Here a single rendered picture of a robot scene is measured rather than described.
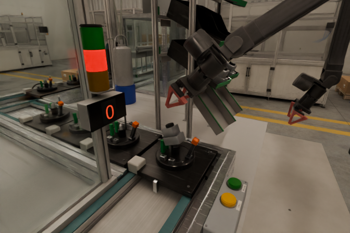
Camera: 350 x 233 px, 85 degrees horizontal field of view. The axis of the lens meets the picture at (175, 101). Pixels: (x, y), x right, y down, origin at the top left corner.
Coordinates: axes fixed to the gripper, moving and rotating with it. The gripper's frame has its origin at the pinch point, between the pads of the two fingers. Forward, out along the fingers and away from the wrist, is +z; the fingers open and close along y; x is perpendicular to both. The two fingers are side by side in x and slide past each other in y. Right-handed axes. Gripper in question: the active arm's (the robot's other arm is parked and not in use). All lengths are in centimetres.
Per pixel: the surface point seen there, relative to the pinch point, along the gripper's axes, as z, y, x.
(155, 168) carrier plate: 17.8, 8.3, 13.3
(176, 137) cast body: 7.5, 2.4, 9.5
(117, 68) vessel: 58, -52, -56
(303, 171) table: -6, -32, 54
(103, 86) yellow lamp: 0.4, 20.5, -12.1
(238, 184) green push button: -0.2, 2.3, 31.7
